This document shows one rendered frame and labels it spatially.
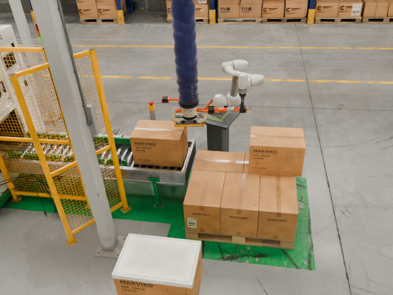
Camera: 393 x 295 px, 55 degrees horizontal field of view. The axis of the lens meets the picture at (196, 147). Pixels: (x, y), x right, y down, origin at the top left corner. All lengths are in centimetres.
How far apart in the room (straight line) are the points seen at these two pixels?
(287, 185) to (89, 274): 234
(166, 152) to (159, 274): 189
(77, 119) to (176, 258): 143
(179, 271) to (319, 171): 309
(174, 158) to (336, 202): 209
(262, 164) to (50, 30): 259
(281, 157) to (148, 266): 204
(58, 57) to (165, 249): 169
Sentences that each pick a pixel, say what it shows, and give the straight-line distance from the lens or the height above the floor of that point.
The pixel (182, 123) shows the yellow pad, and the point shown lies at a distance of 422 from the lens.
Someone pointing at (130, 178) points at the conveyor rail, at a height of 45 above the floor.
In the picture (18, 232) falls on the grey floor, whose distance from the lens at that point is 510.
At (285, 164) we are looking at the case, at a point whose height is 70.
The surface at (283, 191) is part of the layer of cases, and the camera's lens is 424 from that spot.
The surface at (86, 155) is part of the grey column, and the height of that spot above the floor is 135.
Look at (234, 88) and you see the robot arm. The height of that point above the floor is 118.
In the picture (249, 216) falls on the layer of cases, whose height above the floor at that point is 45.
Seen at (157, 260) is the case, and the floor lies 102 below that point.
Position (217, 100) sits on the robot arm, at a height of 100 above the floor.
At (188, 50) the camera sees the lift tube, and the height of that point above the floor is 198.
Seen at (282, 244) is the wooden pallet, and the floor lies 7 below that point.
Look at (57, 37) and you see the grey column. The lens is 309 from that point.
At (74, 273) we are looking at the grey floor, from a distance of 442.
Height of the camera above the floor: 335
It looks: 35 degrees down
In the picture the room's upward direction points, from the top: 3 degrees counter-clockwise
